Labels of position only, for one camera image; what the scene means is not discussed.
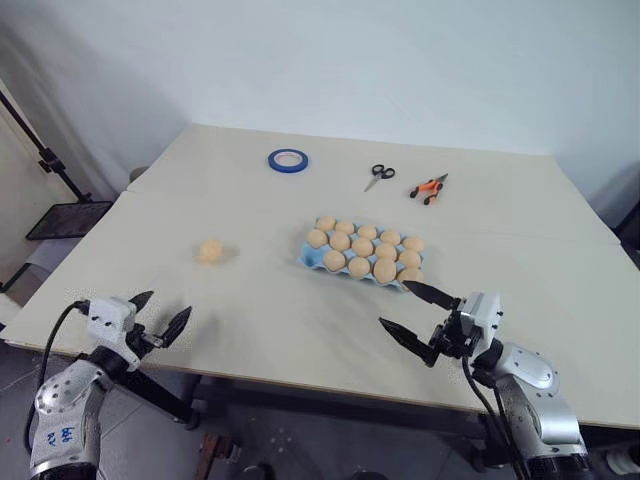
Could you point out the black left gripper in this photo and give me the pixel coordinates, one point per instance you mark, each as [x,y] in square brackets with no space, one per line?
[144,341]

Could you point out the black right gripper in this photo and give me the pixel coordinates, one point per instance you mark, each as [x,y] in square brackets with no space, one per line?
[452,336]

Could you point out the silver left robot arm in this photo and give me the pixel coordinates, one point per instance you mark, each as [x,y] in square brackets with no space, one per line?
[65,400]

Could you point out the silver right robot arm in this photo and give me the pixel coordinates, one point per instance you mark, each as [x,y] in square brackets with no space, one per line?
[537,395]

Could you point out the loose tan egg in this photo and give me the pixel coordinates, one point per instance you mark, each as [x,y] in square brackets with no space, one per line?
[210,251]

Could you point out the blue egg carton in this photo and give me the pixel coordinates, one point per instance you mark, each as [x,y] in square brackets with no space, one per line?
[310,257]

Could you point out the orange black pliers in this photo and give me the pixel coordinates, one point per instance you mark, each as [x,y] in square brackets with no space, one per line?
[429,189]

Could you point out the black mesh tray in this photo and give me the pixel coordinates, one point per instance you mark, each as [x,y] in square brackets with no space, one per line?
[67,220]

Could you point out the blue tape roll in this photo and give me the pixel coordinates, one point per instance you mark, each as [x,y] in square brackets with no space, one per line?
[272,161]

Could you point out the black stand pole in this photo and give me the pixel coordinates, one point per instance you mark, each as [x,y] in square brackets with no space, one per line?
[45,150]

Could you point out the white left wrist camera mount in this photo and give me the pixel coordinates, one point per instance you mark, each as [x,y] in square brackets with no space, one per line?
[109,317]

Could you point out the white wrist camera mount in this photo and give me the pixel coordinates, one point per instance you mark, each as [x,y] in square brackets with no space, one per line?
[109,317]
[481,314]

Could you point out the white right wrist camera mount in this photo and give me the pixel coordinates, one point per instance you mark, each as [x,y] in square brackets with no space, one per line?
[481,314]

